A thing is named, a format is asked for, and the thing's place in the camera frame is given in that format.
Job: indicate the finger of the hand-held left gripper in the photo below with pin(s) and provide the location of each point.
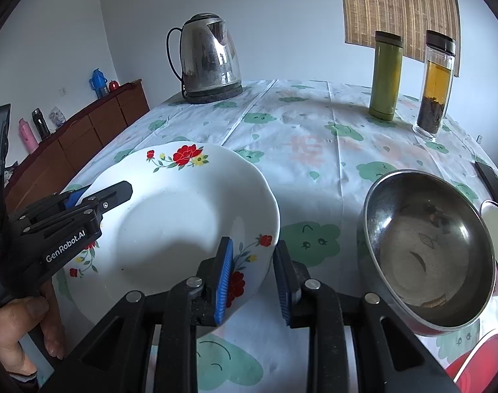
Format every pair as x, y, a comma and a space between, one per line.
74, 198
114, 194

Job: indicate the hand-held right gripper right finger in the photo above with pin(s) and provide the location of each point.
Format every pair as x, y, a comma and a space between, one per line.
282, 286

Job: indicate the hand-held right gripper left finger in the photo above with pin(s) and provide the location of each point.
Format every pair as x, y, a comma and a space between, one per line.
225, 282

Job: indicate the red flower white plate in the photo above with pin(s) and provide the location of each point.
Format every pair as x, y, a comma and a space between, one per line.
171, 221

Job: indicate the stainless steel bowl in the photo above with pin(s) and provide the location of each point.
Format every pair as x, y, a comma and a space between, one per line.
429, 245

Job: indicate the red plastic bowl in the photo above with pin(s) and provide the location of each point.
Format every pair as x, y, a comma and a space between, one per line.
486, 356

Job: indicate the person's left hand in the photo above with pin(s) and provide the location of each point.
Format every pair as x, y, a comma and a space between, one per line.
16, 323

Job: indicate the brown wooden sideboard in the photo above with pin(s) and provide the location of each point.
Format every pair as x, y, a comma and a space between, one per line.
101, 123

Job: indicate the pink thermos bottle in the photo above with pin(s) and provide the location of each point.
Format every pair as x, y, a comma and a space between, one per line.
28, 137

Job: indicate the black thermos bottle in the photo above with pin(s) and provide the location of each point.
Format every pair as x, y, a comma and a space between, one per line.
41, 125

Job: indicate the clear plastic bag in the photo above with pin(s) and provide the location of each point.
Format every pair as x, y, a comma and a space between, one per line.
57, 116

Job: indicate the small red ornament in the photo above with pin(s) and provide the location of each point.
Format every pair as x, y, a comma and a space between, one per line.
114, 85

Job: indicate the blue water bottle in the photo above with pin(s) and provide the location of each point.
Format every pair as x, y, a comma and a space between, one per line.
98, 84

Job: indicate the black kettle base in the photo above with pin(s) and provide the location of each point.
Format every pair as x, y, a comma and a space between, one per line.
212, 96

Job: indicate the stainless steel electric kettle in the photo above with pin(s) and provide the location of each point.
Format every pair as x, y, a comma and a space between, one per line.
208, 57

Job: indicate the green thermos bottle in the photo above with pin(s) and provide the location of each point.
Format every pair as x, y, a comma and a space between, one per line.
386, 77

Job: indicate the dark phone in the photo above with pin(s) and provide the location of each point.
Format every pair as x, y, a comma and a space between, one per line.
494, 184

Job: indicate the glass tea bottle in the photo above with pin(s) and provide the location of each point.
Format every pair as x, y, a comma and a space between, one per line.
434, 90

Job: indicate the large bamboo window blind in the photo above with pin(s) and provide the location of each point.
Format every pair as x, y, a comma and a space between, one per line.
396, 8

